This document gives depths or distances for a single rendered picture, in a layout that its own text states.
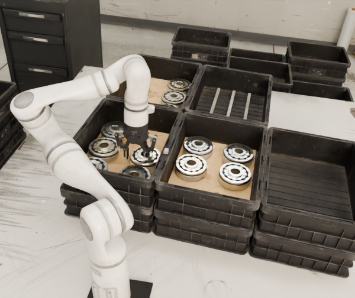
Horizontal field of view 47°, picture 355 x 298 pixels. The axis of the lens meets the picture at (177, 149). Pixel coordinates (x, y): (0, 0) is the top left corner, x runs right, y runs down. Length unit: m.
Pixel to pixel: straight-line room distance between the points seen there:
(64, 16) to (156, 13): 2.15
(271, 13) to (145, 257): 3.61
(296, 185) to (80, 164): 0.71
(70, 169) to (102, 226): 0.18
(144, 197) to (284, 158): 0.54
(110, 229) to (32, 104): 0.43
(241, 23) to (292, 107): 2.61
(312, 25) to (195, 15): 1.23
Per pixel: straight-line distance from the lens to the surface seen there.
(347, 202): 1.38
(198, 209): 1.18
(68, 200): 1.32
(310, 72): 2.91
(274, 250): 1.25
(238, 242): 1.24
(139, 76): 1.13
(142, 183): 1.14
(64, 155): 1.03
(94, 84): 1.15
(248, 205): 1.12
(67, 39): 2.66
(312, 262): 1.29
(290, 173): 1.41
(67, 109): 1.89
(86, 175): 1.00
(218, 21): 4.56
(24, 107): 1.16
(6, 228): 1.39
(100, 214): 0.91
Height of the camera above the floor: 1.70
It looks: 37 degrees down
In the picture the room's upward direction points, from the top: 5 degrees clockwise
